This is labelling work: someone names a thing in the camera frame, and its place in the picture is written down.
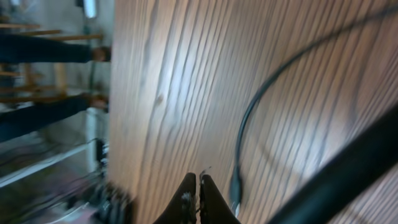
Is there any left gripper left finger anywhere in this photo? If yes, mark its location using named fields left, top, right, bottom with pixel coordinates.
left=154, top=172, right=197, bottom=224

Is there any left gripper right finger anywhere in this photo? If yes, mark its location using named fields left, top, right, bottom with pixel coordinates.
left=200, top=174, right=240, bottom=224

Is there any black multi-head charging cable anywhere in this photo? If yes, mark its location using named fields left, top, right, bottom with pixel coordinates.
left=228, top=6, right=398, bottom=218

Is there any white shelf rack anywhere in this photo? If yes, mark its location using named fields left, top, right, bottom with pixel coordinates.
left=1, top=108, right=104, bottom=188

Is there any person in dark clothing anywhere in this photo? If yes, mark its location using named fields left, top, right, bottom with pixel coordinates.
left=0, top=33, right=112, bottom=142

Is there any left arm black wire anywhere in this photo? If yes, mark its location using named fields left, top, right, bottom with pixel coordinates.
left=267, top=105, right=398, bottom=224

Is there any wooden chair frame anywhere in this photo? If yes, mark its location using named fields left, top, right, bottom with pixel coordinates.
left=0, top=23, right=103, bottom=105

